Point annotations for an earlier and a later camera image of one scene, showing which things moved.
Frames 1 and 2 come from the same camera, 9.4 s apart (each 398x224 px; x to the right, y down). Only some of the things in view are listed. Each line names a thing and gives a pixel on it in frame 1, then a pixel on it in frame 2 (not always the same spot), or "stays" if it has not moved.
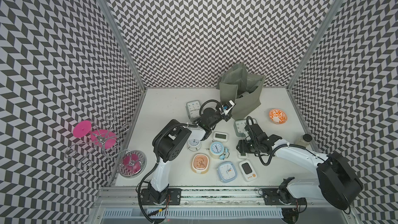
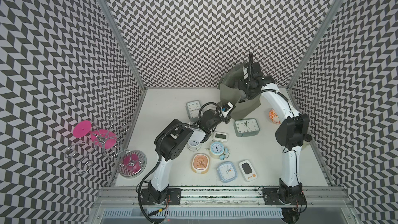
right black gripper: x=242 y=147 -> x=241 y=84
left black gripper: x=227 y=117 stays
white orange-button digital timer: x=247 y=171 stays
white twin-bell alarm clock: x=194 y=144 stays
